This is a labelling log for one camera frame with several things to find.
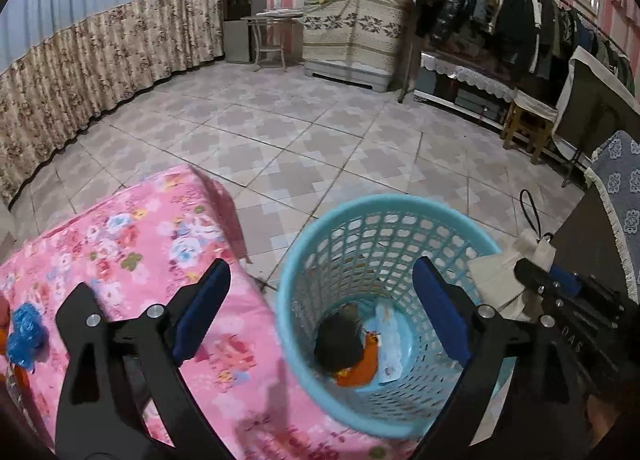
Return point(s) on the low cabinet with lace cloth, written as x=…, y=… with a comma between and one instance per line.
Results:
x=470, y=79

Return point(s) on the pink floral tablecloth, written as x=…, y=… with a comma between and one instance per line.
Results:
x=130, y=250

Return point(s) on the grey water dispenser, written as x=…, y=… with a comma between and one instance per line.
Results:
x=240, y=24

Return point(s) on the wooden stool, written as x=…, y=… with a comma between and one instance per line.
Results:
x=535, y=112

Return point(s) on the blue and floral curtain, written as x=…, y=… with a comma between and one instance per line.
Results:
x=75, y=39

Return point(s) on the teal plastic basket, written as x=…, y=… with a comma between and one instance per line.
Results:
x=320, y=250

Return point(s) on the light blue packet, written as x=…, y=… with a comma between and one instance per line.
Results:
x=395, y=340

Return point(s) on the small round table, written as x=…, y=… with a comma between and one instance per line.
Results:
x=275, y=14

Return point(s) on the white cloth bag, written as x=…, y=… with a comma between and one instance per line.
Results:
x=500, y=275

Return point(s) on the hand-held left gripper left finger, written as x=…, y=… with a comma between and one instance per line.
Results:
x=200, y=310

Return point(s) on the patterned cloth covered cabinet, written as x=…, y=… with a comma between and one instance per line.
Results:
x=350, y=39

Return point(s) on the grey-blue lace cloth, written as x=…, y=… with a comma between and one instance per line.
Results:
x=620, y=179

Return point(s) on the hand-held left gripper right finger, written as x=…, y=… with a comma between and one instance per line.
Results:
x=440, y=310

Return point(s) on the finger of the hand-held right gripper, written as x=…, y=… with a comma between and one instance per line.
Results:
x=532, y=272

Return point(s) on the blue plastic bag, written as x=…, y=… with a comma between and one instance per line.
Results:
x=27, y=335

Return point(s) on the orange plastic bag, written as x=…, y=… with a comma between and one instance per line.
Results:
x=362, y=365

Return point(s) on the black and orange garment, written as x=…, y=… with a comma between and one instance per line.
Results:
x=337, y=345

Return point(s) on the row of hanging clothes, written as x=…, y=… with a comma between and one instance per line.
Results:
x=510, y=14

